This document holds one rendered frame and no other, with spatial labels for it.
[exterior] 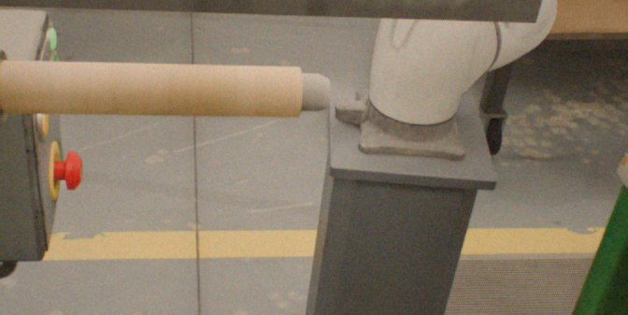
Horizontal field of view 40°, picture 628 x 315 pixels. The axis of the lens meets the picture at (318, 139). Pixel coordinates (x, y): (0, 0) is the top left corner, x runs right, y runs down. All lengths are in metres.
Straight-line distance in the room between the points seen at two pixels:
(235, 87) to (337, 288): 1.10
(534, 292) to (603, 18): 0.89
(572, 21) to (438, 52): 1.35
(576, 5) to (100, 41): 1.59
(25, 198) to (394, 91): 0.73
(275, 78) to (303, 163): 2.04
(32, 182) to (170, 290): 1.34
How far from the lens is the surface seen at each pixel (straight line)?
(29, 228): 0.88
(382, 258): 1.56
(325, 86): 0.55
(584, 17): 2.73
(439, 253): 1.56
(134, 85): 0.53
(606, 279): 1.24
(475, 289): 2.28
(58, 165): 0.93
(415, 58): 1.38
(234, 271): 2.21
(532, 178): 2.71
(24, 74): 0.54
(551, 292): 2.34
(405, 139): 1.46
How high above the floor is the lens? 1.55
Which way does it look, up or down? 35 degrees down
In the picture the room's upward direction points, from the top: 7 degrees clockwise
